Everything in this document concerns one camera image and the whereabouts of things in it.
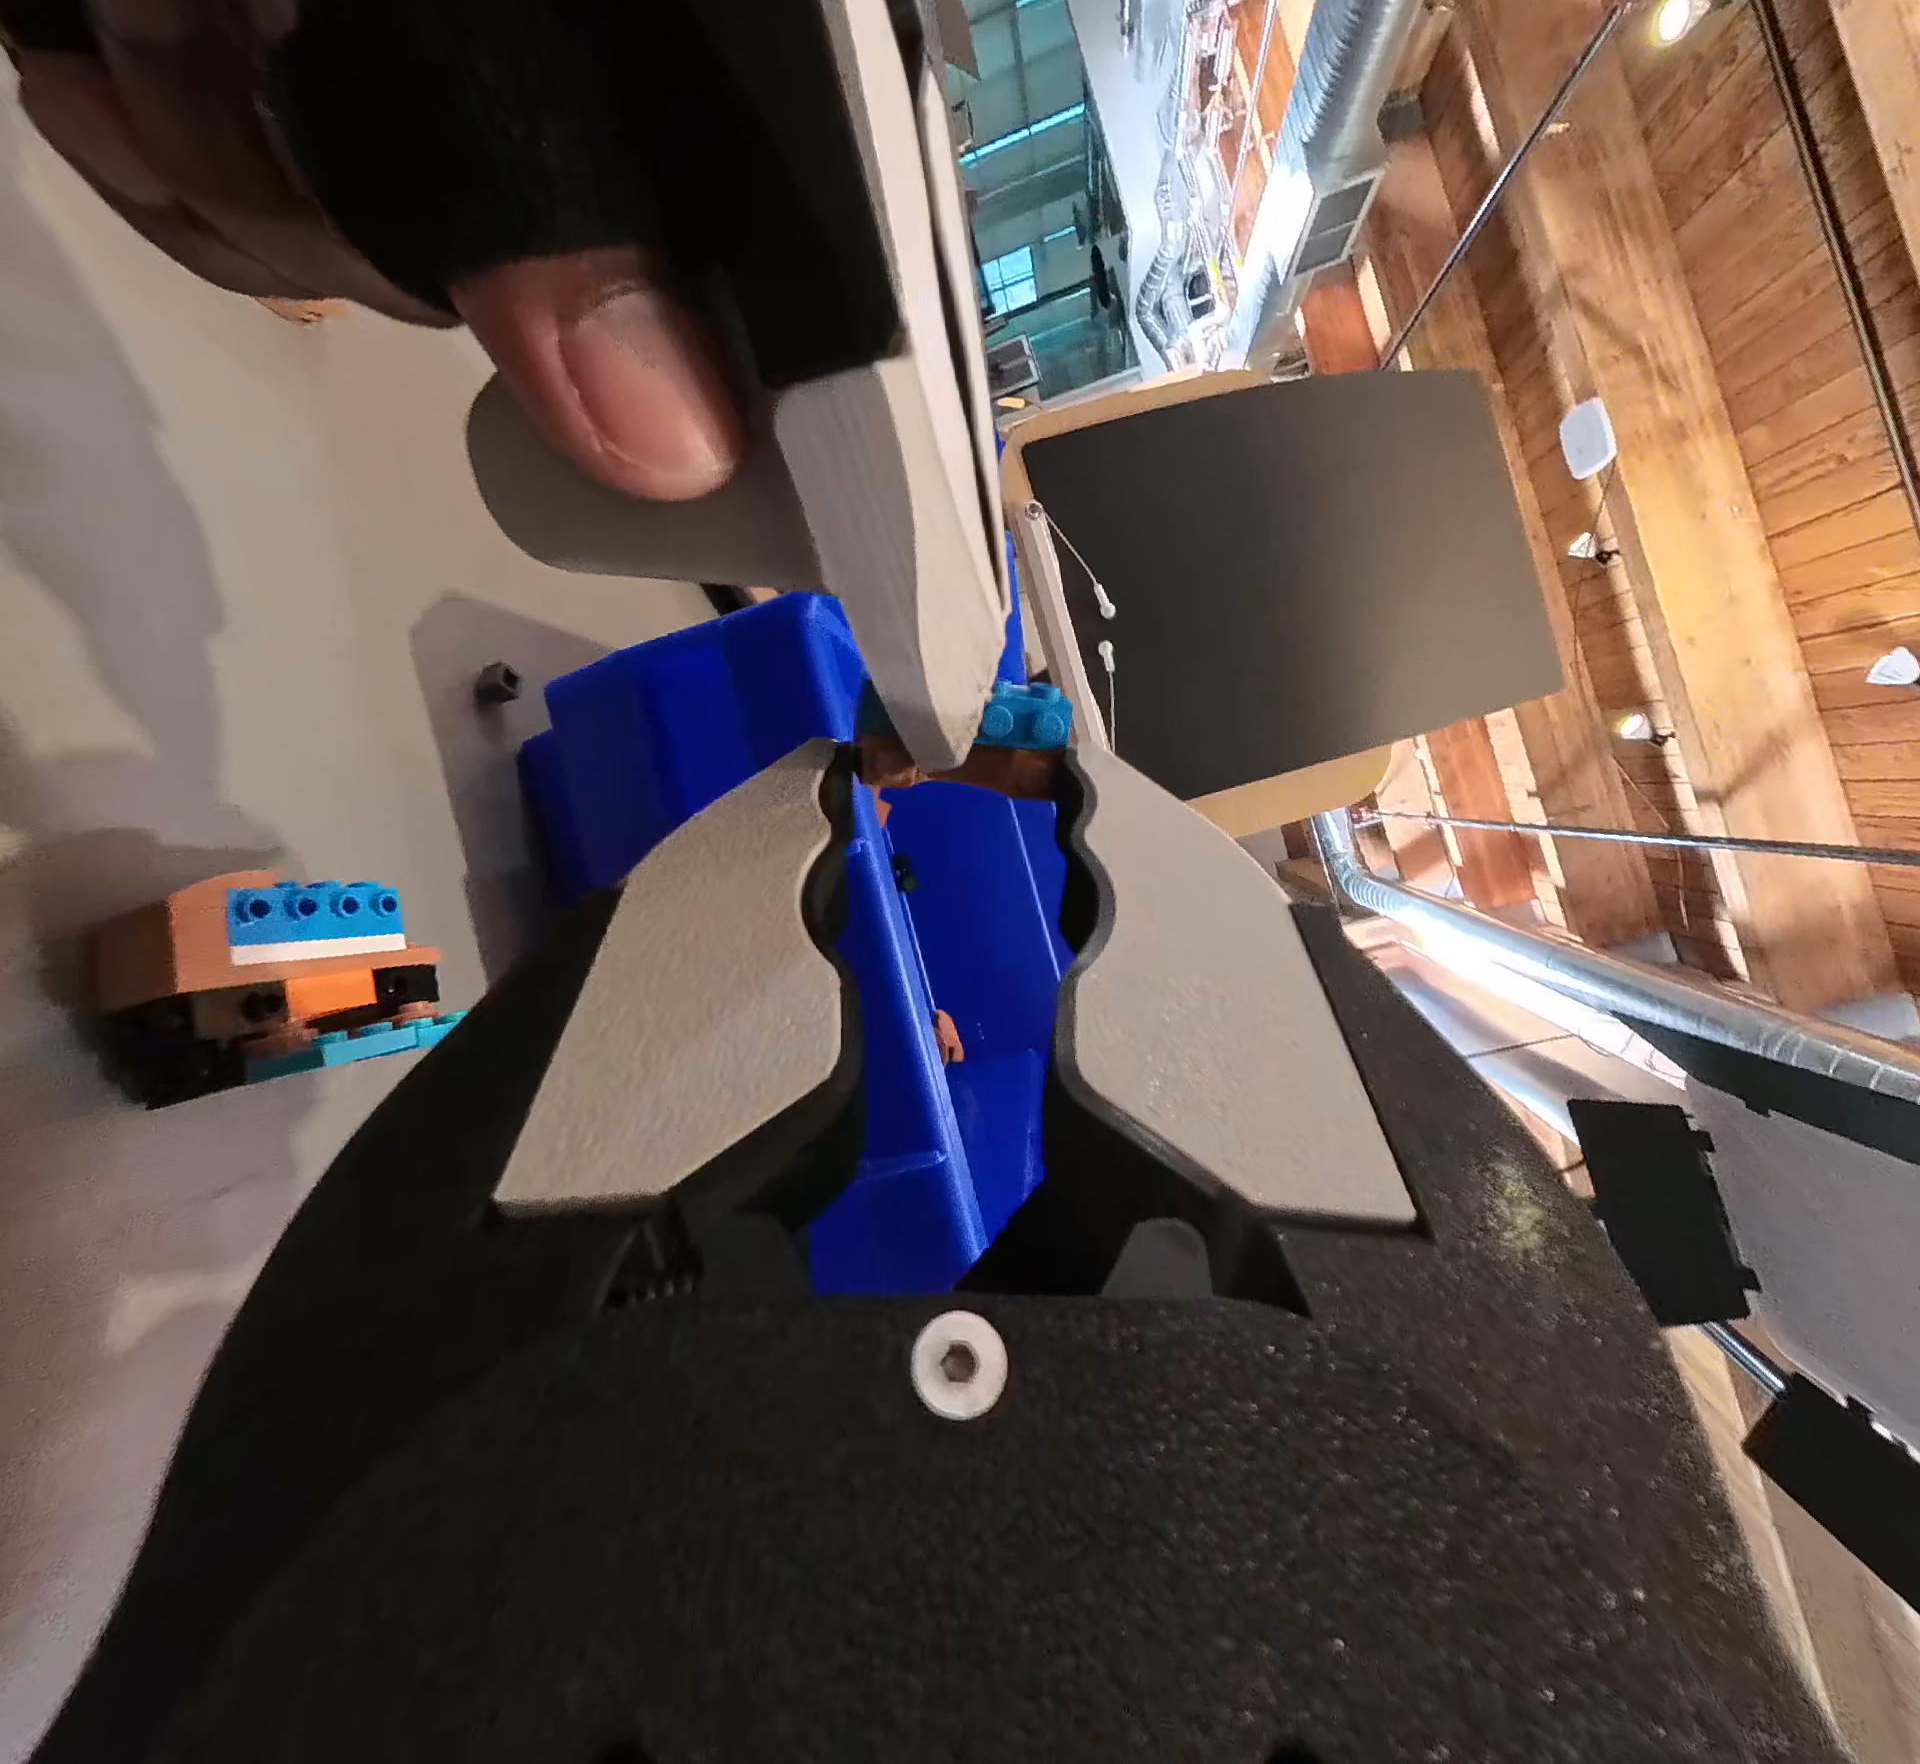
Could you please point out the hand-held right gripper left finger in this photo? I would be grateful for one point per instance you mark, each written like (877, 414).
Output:
(689, 1031)

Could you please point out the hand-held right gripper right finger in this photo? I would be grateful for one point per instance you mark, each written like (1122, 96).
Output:
(1228, 1047)

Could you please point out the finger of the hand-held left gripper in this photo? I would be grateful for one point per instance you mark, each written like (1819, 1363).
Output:
(898, 534)
(967, 325)

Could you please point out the small multicoloured toy brick block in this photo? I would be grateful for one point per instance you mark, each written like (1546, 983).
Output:
(1027, 718)

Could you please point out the blue plastic bin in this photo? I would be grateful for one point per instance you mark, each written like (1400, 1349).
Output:
(664, 743)

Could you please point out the toy bricks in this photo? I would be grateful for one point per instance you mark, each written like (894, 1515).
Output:
(898, 839)

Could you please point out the blue orange toy brick assembly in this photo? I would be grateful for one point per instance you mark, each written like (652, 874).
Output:
(286, 969)

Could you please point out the person's left hand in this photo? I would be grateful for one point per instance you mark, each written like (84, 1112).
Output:
(620, 388)

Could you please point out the black panel with wooden edge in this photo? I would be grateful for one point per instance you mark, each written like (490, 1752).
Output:
(1294, 579)

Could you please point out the small black toy piece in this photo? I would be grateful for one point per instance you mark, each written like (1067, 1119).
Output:
(497, 685)

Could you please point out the studio light with black flaps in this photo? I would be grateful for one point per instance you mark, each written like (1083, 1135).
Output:
(1683, 1212)

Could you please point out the silver ventilation duct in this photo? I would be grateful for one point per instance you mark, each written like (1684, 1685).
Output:
(1591, 969)
(1349, 54)

